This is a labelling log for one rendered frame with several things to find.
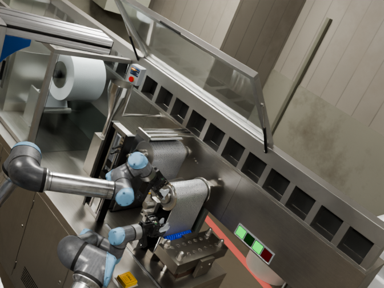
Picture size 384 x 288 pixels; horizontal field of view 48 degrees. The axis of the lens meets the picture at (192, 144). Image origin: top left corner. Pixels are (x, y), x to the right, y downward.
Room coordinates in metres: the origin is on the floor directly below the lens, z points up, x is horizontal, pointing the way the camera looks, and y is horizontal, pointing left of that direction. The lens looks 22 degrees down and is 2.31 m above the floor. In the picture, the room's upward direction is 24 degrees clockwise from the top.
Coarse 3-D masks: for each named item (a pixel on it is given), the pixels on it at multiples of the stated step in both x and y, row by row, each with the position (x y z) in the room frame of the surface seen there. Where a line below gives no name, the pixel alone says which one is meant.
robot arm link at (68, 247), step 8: (88, 232) 1.63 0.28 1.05; (64, 240) 1.31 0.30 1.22; (72, 240) 1.30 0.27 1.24; (80, 240) 1.31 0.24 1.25; (88, 240) 1.48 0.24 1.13; (96, 240) 1.59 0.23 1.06; (64, 248) 1.27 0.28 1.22; (72, 248) 1.26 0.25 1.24; (64, 256) 1.25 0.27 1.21; (72, 256) 1.24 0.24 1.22; (64, 264) 1.25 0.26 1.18
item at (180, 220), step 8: (184, 208) 1.92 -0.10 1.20; (192, 208) 1.98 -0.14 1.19; (200, 208) 2.04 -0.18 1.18; (176, 216) 1.90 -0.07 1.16; (184, 216) 1.95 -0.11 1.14; (192, 216) 2.01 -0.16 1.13; (176, 224) 1.92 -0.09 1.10; (184, 224) 1.97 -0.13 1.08; (192, 224) 2.03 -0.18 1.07; (168, 232) 1.89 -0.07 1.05; (176, 232) 1.94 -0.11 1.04
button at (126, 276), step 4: (128, 272) 1.64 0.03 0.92; (120, 276) 1.59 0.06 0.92; (124, 276) 1.60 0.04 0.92; (128, 276) 1.61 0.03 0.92; (132, 276) 1.63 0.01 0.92; (120, 280) 1.58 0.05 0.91; (124, 280) 1.58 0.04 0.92; (128, 280) 1.59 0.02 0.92; (132, 280) 1.60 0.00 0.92; (136, 280) 1.61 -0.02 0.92; (124, 284) 1.56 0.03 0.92; (128, 284) 1.57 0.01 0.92; (132, 284) 1.59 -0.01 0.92
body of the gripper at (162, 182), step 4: (156, 168) 1.76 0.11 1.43; (156, 172) 1.73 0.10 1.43; (160, 172) 1.75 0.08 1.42; (156, 176) 1.73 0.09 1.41; (160, 176) 1.76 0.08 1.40; (152, 180) 1.70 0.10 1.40; (156, 180) 1.76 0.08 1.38; (160, 180) 1.76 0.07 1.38; (164, 180) 1.77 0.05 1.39; (156, 184) 1.75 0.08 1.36; (160, 184) 1.75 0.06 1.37; (164, 184) 1.78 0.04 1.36; (152, 188) 1.73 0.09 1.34; (156, 188) 1.75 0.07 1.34; (160, 188) 1.78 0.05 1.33
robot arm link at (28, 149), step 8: (16, 144) 1.49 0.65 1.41; (24, 144) 1.48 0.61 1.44; (32, 144) 1.51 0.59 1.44; (16, 152) 1.43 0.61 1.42; (24, 152) 1.43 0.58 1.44; (32, 152) 1.45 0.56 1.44; (40, 152) 1.51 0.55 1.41; (8, 160) 1.43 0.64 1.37; (40, 160) 1.47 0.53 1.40; (0, 176) 1.43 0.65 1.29; (8, 176) 1.40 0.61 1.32; (0, 184) 1.41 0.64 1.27; (8, 184) 1.41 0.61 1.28; (0, 192) 1.41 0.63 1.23; (8, 192) 1.42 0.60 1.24; (0, 200) 1.41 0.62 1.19
